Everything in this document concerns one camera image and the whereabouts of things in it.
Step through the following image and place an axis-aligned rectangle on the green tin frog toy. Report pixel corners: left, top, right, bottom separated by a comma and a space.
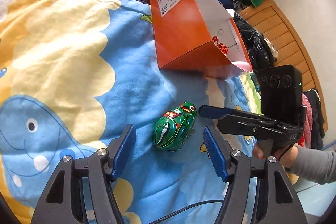
153, 102, 197, 152

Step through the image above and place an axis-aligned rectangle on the pink round toy case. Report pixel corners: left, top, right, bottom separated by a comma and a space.
232, 61, 251, 72

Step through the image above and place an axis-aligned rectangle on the red embroidered tassel pouch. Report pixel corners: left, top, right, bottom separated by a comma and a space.
212, 36, 228, 55

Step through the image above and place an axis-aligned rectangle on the grey sleeved right forearm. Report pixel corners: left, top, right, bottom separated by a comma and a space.
286, 147, 336, 185

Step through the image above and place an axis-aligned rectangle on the person right hand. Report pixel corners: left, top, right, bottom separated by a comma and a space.
252, 143, 298, 168

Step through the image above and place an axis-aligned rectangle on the wooden headboard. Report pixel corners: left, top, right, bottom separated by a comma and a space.
239, 0, 328, 131

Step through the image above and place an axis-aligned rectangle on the orange cardboard shoe box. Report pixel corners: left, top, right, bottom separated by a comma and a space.
150, 0, 252, 79

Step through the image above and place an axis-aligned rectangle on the cartoon sea blanket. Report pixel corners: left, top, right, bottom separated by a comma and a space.
1, 0, 260, 223

